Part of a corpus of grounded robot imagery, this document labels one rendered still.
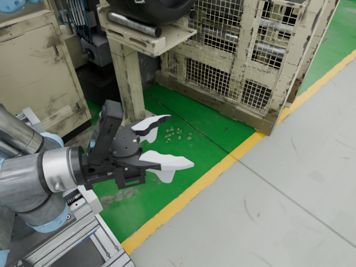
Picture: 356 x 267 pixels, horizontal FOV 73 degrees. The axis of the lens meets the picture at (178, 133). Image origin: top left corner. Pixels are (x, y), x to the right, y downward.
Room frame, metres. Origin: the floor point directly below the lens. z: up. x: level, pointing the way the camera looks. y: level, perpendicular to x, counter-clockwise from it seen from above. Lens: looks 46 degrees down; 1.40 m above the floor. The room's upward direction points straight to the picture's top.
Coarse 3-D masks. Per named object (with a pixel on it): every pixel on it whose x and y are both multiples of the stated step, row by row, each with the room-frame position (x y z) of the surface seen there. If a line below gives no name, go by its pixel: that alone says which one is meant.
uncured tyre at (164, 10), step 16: (112, 0) 1.14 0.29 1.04; (128, 0) 1.06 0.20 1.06; (144, 0) 1.06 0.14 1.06; (160, 0) 1.47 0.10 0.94; (176, 0) 1.43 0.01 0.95; (192, 0) 1.31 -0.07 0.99; (128, 16) 1.22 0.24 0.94; (144, 16) 1.09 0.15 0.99; (160, 16) 1.12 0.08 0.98; (176, 16) 1.21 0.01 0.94
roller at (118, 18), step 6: (114, 12) 1.33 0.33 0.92; (108, 18) 1.33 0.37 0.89; (114, 18) 1.29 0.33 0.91; (120, 18) 1.27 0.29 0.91; (126, 18) 1.25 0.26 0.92; (126, 24) 1.24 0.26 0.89; (132, 24) 1.21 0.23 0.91; (138, 24) 1.19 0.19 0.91; (144, 24) 1.18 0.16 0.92; (150, 24) 1.17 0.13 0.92; (138, 30) 1.20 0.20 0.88; (144, 30) 1.16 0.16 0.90; (150, 30) 1.14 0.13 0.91; (156, 30) 1.12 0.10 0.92; (156, 36) 1.12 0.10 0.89
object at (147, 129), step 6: (144, 120) 0.36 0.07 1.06; (150, 120) 0.36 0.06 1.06; (156, 120) 0.36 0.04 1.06; (162, 120) 0.37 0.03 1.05; (138, 126) 0.34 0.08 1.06; (144, 126) 0.34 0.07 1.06; (150, 126) 0.34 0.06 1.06; (156, 126) 0.35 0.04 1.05; (138, 132) 0.32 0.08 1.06; (144, 132) 0.32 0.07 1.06; (150, 132) 0.35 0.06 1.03; (156, 132) 0.36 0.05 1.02; (144, 138) 0.33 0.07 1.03; (150, 138) 0.35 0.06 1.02
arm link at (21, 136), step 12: (0, 108) 0.35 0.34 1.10; (0, 120) 0.32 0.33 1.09; (12, 120) 0.34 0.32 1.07; (0, 132) 0.31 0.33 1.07; (12, 132) 0.32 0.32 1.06; (24, 132) 0.34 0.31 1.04; (36, 132) 0.36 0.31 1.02; (48, 132) 0.40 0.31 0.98; (0, 144) 0.30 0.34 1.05; (12, 144) 0.31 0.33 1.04; (24, 144) 0.32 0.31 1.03; (36, 144) 0.33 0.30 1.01; (48, 144) 0.35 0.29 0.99; (60, 144) 0.38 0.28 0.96; (12, 156) 0.30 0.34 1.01
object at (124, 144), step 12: (120, 132) 0.31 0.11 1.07; (132, 132) 0.31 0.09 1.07; (120, 144) 0.28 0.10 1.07; (132, 144) 0.28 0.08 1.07; (72, 156) 0.25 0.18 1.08; (84, 156) 0.27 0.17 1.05; (108, 156) 0.26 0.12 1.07; (120, 156) 0.25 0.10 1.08; (72, 168) 0.23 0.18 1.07; (84, 168) 0.25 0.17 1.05; (96, 168) 0.25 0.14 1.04; (108, 168) 0.26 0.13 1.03; (120, 168) 0.24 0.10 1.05; (84, 180) 0.22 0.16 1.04; (96, 180) 0.24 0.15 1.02; (120, 180) 0.24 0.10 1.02; (132, 180) 0.25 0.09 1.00; (144, 180) 0.25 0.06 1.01
